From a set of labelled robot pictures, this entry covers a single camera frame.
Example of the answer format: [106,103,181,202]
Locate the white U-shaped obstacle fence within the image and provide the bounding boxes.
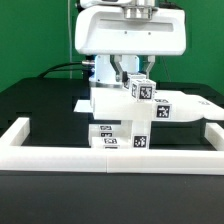
[0,117,224,175]

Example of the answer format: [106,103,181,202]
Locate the white chair seat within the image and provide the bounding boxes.
[121,121,151,149]

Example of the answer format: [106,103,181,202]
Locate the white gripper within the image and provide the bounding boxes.
[75,5,186,82]

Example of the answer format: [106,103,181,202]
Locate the white chair back frame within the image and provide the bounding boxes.
[90,88,224,122]

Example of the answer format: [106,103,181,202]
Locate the white tagged nut cube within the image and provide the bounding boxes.
[123,73,146,90]

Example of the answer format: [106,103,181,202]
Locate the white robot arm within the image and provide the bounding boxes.
[75,0,186,87]

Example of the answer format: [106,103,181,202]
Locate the black power cables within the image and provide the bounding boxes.
[37,61,96,80]

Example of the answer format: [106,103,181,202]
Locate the white base tag plate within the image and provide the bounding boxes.
[74,99,93,113]

